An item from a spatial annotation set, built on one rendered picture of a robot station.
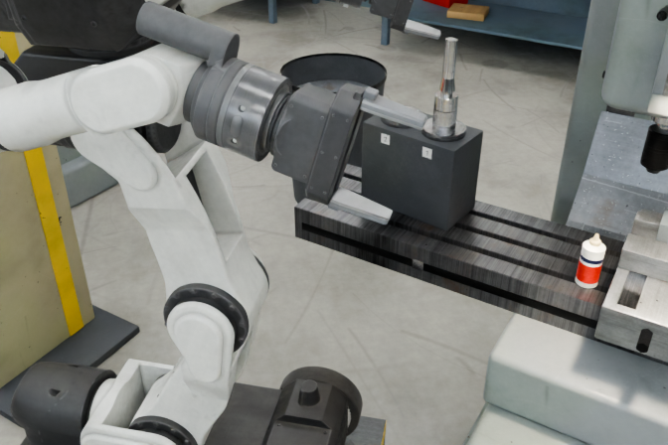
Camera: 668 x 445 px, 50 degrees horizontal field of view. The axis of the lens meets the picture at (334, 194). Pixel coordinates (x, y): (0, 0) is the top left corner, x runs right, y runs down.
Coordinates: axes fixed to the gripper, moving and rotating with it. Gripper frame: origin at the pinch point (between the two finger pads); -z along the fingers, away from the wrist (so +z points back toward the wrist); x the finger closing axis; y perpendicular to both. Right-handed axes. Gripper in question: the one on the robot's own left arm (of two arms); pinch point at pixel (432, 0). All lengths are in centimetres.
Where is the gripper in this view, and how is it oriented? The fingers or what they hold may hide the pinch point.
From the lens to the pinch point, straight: 121.5
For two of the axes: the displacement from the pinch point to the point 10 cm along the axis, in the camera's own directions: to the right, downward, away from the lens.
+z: -9.6, -2.7, -0.4
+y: 1.4, -6.0, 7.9
